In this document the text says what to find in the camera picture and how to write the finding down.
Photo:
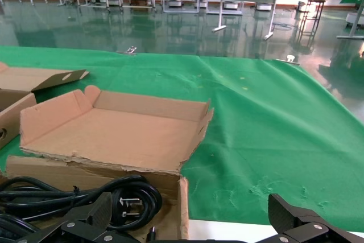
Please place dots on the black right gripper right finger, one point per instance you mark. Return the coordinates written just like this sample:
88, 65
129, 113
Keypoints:
293, 220

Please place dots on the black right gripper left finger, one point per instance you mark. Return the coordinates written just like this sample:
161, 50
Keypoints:
85, 223

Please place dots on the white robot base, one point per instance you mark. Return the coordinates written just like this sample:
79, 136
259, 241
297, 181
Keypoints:
175, 3
231, 5
262, 6

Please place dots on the cardboard box with torn lid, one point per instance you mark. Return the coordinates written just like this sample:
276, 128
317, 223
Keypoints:
113, 137

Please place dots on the cardboard box with round holes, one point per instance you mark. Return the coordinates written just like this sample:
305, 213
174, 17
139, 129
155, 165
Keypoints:
17, 78

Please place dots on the green table cloth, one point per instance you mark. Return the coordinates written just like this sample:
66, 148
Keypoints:
270, 126

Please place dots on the metal cloth clip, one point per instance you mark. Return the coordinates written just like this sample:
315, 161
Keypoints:
290, 58
130, 50

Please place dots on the white humanoid robot with base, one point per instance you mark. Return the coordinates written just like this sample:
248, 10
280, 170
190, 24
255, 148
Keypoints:
355, 21

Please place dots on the brown metal stand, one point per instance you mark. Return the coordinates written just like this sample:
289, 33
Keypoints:
311, 6

